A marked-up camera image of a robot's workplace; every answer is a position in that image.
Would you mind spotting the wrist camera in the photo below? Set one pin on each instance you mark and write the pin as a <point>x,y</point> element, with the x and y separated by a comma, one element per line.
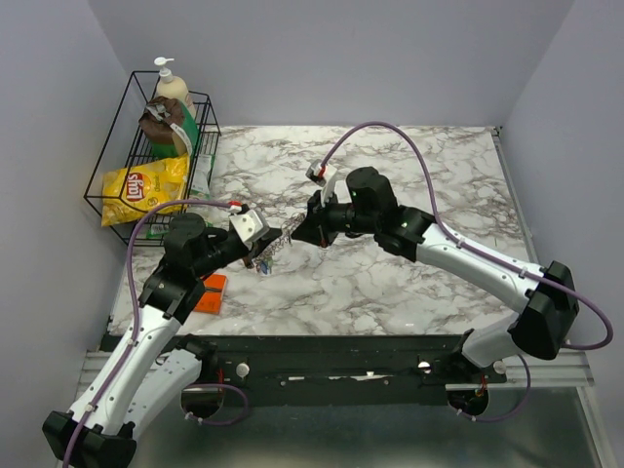
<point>250,225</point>
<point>325,176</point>

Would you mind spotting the yellow Lays chips bag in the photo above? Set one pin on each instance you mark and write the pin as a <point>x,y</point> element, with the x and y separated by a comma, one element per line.
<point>129,193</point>

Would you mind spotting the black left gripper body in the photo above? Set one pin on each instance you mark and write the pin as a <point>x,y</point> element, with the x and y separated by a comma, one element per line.
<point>224,253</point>

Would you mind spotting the pump lotion bottle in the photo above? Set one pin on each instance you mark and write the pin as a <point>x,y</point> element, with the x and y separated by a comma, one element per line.
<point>172,86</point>

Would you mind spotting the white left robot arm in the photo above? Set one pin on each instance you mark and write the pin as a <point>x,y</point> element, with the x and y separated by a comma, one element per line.
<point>102,427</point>

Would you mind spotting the brown and green bag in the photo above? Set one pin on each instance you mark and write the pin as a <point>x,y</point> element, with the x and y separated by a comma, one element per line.
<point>169,128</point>

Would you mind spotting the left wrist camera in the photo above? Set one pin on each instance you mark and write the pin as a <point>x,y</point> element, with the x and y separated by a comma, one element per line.
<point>250,225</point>

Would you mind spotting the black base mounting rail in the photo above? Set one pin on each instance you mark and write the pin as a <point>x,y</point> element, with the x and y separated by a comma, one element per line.
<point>350,370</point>

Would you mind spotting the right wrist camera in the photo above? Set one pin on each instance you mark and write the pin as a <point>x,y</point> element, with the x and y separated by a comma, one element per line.
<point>325,176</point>

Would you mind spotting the green white packet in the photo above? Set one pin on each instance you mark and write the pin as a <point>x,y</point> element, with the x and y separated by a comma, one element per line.
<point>202,165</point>

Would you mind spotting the black wire basket rack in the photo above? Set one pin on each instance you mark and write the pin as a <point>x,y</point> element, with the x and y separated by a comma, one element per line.
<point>126,145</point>

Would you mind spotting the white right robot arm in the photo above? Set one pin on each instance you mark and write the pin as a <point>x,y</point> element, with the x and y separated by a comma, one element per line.
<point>540,298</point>

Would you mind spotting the orange razor package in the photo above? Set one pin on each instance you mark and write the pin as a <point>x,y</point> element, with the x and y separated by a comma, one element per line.
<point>211,300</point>

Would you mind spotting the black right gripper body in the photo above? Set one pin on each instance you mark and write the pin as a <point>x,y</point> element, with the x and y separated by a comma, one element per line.
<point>332,216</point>

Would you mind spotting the metal numbered key ring disc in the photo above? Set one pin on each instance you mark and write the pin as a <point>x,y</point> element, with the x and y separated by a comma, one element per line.
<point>285,238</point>

